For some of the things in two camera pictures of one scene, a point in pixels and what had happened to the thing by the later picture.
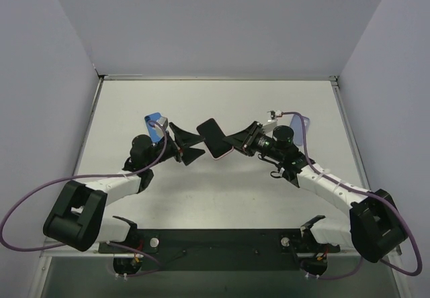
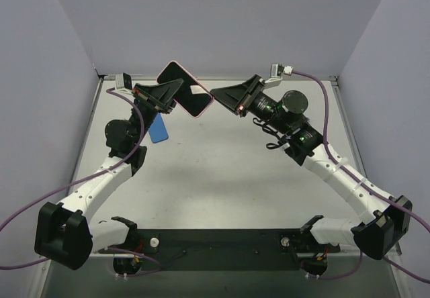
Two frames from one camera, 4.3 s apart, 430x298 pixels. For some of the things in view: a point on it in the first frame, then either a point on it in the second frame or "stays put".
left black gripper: x=177 y=147 -> x=146 y=98
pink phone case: x=211 y=131 -> x=191 y=96
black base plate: x=221 y=250 stays put
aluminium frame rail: x=365 y=181 stays put
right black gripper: x=250 y=137 -> x=248 y=94
